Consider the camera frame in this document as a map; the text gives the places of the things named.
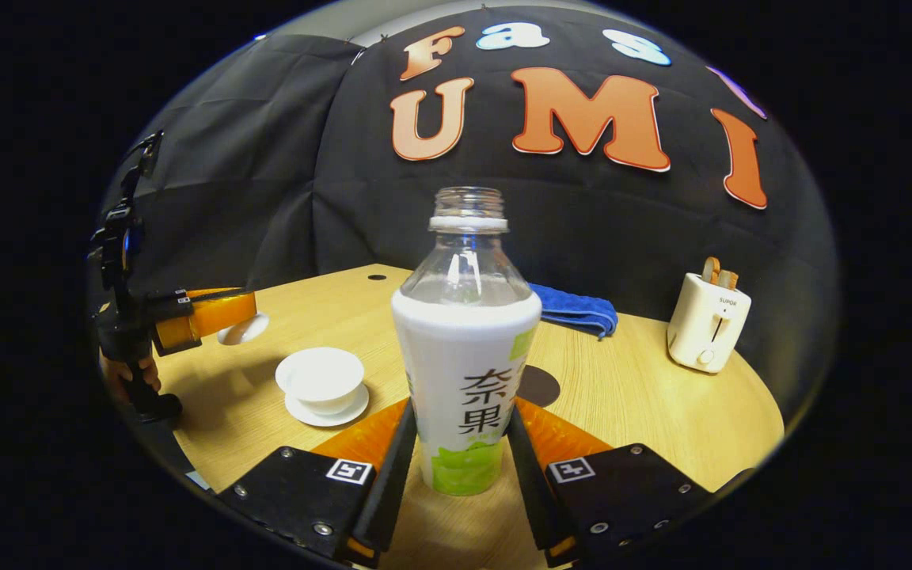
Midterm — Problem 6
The white teacup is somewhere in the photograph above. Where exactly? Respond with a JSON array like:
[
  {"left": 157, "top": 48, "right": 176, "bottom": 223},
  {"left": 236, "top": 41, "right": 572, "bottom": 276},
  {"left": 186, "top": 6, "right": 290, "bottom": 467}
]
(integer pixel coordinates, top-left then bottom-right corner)
[{"left": 275, "top": 347, "right": 365, "bottom": 416}]

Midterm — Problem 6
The white teacup lid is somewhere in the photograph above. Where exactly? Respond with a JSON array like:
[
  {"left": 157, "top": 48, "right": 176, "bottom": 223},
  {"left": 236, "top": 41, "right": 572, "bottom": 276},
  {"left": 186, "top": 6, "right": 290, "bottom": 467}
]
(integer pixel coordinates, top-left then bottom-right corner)
[{"left": 217, "top": 313, "right": 270, "bottom": 346}]

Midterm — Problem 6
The white saucer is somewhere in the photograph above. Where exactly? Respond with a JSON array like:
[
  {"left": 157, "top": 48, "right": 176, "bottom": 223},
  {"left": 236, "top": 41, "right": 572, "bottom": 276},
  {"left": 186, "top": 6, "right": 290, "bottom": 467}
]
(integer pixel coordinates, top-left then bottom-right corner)
[{"left": 285, "top": 384, "right": 370, "bottom": 428}]

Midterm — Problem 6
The white toaster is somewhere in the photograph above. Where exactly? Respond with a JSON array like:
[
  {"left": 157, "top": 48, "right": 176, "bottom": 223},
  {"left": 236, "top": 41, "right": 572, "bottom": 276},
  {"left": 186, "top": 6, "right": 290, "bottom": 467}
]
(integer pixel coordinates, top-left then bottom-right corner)
[{"left": 667, "top": 269, "right": 752, "bottom": 374}]

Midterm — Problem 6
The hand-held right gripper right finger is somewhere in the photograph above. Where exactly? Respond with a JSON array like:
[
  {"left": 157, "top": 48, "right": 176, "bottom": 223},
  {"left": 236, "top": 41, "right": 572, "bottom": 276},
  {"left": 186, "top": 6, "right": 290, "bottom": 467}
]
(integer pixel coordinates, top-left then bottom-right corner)
[{"left": 506, "top": 398, "right": 714, "bottom": 567}]

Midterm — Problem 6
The blue folded towel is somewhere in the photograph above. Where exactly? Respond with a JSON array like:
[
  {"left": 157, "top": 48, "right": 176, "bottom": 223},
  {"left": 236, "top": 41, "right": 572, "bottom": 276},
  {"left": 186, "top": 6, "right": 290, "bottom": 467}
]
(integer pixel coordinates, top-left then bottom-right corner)
[{"left": 527, "top": 283, "right": 619, "bottom": 340}]

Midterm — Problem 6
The black backdrop cloth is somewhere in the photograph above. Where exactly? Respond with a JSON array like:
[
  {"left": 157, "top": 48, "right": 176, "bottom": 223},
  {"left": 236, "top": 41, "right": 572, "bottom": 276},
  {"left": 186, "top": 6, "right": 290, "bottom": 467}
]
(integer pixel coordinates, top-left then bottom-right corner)
[{"left": 92, "top": 4, "right": 841, "bottom": 420}]

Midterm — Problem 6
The clear water bottle white label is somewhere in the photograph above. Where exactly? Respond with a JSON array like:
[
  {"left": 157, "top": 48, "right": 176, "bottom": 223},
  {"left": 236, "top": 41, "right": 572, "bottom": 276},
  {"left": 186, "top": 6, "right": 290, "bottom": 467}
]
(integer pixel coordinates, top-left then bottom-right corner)
[{"left": 390, "top": 187, "right": 542, "bottom": 497}]

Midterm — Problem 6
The dark round coaster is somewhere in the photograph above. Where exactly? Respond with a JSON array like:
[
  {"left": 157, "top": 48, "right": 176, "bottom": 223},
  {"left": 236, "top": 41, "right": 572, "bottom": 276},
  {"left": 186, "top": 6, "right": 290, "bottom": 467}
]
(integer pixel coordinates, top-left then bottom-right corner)
[{"left": 515, "top": 365, "right": 561, "bottom": 409}]

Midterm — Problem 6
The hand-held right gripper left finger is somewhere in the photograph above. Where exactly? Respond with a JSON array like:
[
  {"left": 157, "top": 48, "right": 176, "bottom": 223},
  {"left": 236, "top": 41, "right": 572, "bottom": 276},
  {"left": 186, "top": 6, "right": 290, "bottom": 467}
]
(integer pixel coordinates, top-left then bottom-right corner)
[{"left": 218, "top": 398, "right": 419, "bottom": 567}]

